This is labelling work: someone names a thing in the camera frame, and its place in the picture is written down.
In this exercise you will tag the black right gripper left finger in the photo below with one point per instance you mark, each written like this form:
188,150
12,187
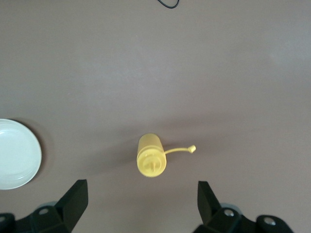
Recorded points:
60,213

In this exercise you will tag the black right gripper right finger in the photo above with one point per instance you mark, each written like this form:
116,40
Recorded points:
218,218

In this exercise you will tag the yellow squeeze bottle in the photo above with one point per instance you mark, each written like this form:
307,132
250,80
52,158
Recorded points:
150,157

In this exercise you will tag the beige round plate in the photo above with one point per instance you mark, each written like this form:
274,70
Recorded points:
17,155

